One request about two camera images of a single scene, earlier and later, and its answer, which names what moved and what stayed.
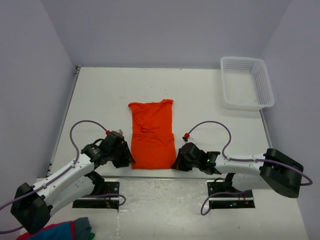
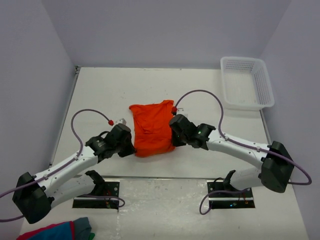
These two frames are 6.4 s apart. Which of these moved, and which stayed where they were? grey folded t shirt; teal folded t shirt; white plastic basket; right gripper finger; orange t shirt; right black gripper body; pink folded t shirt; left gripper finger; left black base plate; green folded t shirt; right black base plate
Moved: right black gripper body; left gripper finger; right gripper finger; orange t shirt
Stayed: grey folded t shirt; teal folded t shirt; left black base plate; green folded t shirt; white plastic basket; right black base plate; pink folded t shirt
